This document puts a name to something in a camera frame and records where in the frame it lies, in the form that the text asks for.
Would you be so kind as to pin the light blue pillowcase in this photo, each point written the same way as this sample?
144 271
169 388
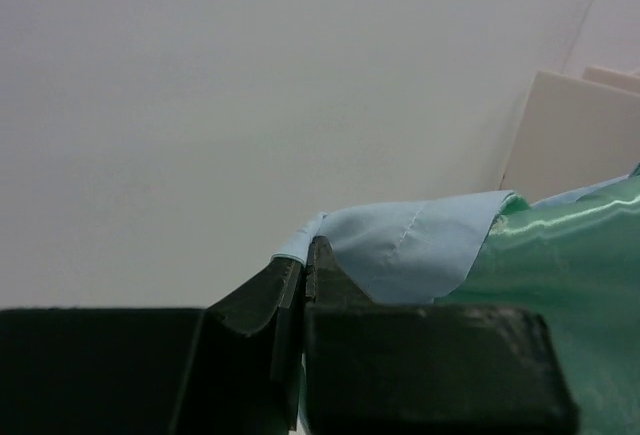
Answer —
573 258

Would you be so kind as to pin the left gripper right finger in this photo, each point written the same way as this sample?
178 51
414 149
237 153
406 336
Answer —
372 368

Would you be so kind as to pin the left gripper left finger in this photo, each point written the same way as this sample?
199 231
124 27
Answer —
232 368

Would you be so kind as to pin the beige panels behind wall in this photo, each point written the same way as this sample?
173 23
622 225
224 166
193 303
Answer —
574 132

